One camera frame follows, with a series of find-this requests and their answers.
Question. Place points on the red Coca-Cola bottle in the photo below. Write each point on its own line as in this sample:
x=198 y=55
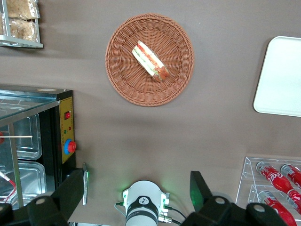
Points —
x=275 y=179
x=279 y=207
x=292 y=173

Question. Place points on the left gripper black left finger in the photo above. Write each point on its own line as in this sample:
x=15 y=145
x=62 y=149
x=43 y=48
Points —
x=68 y=193

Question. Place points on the triangular sandwich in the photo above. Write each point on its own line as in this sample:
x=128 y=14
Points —
x=150 y=61

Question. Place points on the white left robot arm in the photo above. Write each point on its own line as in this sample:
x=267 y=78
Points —
x=143 y=190

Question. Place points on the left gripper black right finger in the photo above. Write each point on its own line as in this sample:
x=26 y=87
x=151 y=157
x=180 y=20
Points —
x=200 y=197

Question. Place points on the black glass food warmer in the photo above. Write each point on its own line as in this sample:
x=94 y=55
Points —
x=67 y=131

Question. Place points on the red sausage skewer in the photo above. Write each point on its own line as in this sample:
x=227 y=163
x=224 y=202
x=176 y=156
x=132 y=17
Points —
x=9 y=180

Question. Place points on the clear rice cracker packet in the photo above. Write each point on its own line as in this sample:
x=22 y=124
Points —
x=23 y=29
x=2 y=23
x=21 y=9

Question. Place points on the stainless steel warmer pan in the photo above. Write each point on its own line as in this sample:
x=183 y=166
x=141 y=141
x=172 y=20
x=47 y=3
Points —
x=28 y=150
x=30 y=179

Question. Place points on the wooden skewer stick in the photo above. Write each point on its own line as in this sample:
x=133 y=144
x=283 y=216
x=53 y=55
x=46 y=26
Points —
x=21 y=136

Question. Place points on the cream rectangular tray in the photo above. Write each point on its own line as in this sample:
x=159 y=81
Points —
x=282 y=77

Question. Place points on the clear acrylic bottle rack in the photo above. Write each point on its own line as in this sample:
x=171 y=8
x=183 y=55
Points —
x=247 y=169

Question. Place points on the grey metal snack tray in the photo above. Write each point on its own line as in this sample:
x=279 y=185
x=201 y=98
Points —
x=21 y=44

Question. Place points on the round brown wicker basket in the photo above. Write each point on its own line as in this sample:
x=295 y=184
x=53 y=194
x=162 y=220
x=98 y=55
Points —
x=131 y=89

